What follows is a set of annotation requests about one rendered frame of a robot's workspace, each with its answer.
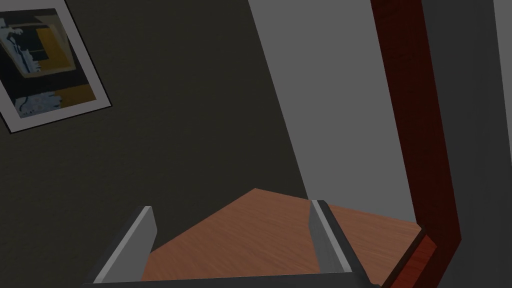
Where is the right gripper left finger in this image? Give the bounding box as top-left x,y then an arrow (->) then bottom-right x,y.
83,205 -> 159,286

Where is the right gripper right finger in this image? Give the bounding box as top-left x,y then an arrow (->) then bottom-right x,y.
308,199 -> 371,282

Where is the white framed abstract picture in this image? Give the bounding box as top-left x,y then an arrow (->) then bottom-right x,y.
0,0 -> 113,135

